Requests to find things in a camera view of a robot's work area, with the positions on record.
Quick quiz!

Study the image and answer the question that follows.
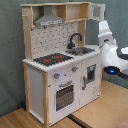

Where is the left oven knob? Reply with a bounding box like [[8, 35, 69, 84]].
[[54, 73, 60, 79]]

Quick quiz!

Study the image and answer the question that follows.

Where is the white cupboard door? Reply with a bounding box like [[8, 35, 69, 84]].
[[80, 56, 101, 106]]

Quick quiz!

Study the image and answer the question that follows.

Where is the right oven knob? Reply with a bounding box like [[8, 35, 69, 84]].
[[72, 66, 78, 72]]

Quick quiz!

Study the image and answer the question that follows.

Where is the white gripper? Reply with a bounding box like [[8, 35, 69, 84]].
[[98, 20, 116, 45]]

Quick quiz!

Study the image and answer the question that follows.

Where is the black toy stovetop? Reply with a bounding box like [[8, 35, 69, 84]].
[[34, 53, 71, 67]]

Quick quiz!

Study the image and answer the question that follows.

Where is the black toy faucet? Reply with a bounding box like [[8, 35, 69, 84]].
[[67, 33, 83, 49]]

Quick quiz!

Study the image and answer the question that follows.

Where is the oven door with window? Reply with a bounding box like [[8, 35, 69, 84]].
[[55, 81, 74, 112]]

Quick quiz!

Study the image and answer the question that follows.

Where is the wooden toy kitchen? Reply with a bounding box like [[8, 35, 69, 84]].
[[22, 2, 100, 127]]

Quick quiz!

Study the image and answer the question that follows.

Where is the grey toy sink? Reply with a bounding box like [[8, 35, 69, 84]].
[[65, 47, 95, 55]]

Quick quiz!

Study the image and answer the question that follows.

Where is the oven knob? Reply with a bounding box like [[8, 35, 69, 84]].
[[54, 73, 60, 79], [72, 66, 78, 72]]

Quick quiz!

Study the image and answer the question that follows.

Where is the grey range hood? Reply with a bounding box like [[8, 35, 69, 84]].
[[35, 6, 64, 27]]

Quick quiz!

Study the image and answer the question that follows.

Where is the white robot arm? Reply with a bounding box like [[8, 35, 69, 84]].
[[98, 20, 128, 79]]

